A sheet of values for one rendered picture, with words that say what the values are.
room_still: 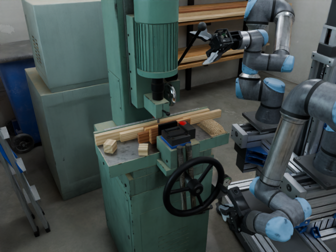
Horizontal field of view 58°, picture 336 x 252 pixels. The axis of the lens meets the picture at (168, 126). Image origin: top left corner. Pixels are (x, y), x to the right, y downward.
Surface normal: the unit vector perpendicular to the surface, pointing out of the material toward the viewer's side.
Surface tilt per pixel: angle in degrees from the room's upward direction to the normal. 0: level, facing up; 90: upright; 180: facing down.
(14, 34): 90
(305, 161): 0
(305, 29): 90
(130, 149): 0
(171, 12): 90
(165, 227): 90
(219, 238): 0
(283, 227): 60
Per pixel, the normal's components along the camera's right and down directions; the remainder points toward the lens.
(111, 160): 0.00, -0.88
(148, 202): 0.46, 0.43
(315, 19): -0.85, 0.25
